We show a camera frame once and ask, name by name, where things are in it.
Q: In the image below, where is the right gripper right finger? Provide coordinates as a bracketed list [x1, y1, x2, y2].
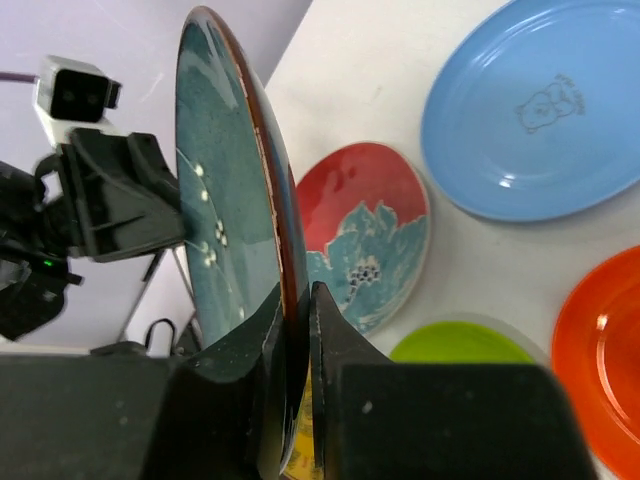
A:
[309, 282, 597, 479]

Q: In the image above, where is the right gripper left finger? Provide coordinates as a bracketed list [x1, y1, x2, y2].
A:
[1, 292, 285, 479]

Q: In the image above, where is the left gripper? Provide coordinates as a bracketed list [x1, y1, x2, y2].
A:
[1, 128, 185, 341]

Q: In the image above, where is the dark teal glazed plate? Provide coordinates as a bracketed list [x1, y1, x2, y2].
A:
[175, 6, 309, 451]

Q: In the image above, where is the red teal floral plate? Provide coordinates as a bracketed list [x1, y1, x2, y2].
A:
[296, 142, 431, 335]

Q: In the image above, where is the yellow brown patterned plate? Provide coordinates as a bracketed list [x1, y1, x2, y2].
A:
[281, 371, 323, 480]

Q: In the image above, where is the lime green plate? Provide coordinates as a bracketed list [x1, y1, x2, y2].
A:
[390, 321, 535, 364]

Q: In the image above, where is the orange plate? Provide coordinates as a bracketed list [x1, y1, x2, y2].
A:
[551, 247, 639, 479]

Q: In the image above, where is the light blue plate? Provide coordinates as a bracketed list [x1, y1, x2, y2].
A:
[421, 1, 639, 222]

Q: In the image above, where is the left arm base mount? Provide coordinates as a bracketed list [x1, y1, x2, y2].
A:
[89, 318, 203, 358]

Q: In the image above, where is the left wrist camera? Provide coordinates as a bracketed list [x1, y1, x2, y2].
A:
[33, 55, 121, 147]

